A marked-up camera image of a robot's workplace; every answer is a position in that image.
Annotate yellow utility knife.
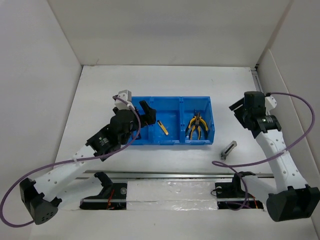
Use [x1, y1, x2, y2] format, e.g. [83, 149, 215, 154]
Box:
[157, 120, 169, 136]

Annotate silver metal tool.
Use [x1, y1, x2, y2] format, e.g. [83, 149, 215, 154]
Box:
[220, 140, 238, 161]

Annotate large yellow needle-nose pliers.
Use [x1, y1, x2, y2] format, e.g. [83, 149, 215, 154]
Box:
[185, 111, 201, 140]

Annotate small yellow needle-nose pliers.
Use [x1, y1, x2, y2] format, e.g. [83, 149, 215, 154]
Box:
[185, 111, 209, 140]

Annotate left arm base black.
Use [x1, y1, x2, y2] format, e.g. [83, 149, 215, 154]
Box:
[79, 172, 128, 211]

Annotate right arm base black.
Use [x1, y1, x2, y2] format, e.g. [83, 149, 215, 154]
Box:
[214, 174, 265, 210]

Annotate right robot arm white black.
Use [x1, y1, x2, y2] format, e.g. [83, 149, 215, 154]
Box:
[229, 91, 320, 222]

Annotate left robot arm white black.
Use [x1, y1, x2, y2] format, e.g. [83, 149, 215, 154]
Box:
[18, 96, 157, 225]

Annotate blue bin left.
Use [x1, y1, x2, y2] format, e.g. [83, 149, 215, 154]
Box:
[127, 96, 153, 146]

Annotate blue bin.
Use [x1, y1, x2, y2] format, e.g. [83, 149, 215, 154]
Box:
[149, 96, 181, 145]
[127, 96, 153, 146]
[180, 96, 215, 145]

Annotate blue bin middle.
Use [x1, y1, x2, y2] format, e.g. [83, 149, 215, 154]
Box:
[149, 96, 181, 145]

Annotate blue bin right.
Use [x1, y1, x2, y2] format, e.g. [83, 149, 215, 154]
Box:
[180, 96, 215, 145]

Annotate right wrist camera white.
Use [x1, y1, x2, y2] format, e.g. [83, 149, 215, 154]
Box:
[265, 93, 277, 113]

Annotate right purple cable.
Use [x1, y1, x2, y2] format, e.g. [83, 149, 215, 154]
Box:
[211, 92, 316, 211]

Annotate aluminium rail front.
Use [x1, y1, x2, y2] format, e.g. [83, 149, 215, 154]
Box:
[74, 170, 276, 181]

